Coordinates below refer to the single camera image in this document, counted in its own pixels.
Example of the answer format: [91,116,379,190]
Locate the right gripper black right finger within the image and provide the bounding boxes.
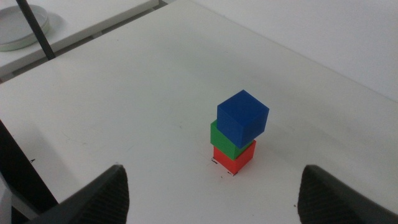
[297,164,398,224]

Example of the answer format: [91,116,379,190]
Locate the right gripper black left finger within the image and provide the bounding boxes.
[27,164,131,224]

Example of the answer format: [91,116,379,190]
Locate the red cube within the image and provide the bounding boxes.
[212,139,257,176]

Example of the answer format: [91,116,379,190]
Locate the blue cube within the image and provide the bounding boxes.
[216,89,271,150]

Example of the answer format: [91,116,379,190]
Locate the green cube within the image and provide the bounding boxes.
[210,119,254,161]

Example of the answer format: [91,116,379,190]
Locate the white side table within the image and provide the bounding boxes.
[0,0,160,79]

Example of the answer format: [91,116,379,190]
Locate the thin black pole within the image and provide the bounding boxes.
[15,0,57,61]

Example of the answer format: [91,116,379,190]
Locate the round white plate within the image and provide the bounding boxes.
[0,4,51,52]

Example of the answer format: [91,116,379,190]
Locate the thick black stand post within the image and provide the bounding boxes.
[0,119,60,224]

